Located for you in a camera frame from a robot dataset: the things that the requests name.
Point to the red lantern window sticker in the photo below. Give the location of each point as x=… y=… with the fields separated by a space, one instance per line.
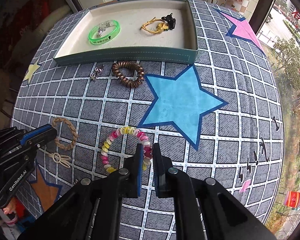
x=293 y=198

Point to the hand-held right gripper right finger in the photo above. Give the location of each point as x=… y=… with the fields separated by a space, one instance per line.
x=157 y=172

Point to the green translucent bangle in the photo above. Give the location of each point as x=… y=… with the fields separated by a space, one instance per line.
x=92 y=40

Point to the black hair claw clip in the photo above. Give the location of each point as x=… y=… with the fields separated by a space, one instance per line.
x=170 y=21

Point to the small purple silver charm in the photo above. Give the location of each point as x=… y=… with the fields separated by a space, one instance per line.
x=100 y=31

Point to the dark window frame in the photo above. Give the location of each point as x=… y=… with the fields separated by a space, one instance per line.
x=263 y=5

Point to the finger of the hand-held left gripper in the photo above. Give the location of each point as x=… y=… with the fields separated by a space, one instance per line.
x=43 y=136

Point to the person's left hand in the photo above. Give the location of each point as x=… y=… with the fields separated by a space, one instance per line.
x=10 y=208

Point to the red blanket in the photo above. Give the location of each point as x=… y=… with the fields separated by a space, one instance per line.
x=22 y=12

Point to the beige scissor-shaped hair clip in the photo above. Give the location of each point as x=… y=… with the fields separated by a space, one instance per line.
x=60 y=158

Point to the beige sofa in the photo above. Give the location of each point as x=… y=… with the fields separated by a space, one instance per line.
x=50 y=17

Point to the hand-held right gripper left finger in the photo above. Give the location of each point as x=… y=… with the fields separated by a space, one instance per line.
x=140 y=170

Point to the grey shallow box tray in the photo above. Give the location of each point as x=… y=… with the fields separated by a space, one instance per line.
x=130 y=45

